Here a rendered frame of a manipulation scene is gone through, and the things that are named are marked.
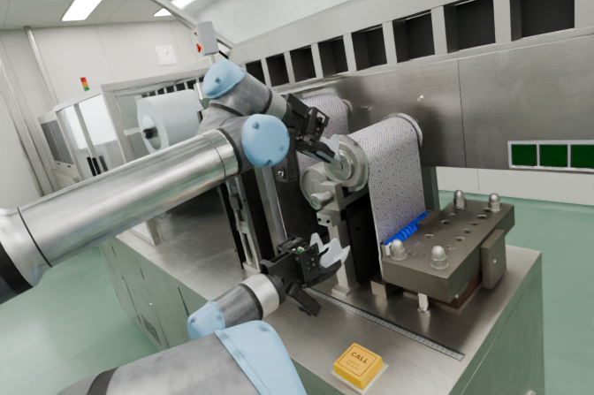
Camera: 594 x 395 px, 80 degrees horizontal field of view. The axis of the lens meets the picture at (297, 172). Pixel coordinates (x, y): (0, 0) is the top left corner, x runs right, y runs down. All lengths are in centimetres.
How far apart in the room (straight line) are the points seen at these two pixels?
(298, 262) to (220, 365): 43
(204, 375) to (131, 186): 24
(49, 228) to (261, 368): 27
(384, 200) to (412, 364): 37
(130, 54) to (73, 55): 79
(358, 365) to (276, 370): 52
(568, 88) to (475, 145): 24
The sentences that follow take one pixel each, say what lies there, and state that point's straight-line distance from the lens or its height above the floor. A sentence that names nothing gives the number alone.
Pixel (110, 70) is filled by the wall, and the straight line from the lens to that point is 638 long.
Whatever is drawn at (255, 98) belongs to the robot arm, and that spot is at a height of 146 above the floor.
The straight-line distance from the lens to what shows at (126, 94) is 163.
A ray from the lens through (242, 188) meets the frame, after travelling 103.
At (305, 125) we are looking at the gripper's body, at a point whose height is 138.
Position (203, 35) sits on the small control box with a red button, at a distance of 129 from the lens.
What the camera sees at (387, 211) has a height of 110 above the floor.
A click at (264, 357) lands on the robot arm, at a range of 29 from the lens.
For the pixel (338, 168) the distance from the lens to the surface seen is 88.
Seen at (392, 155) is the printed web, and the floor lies 124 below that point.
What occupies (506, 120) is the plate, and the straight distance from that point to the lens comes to 104.
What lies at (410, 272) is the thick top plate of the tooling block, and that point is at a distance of 86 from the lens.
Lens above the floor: 148
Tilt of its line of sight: 15 degrees down
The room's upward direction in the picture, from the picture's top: 12 degrees counter-clockwise
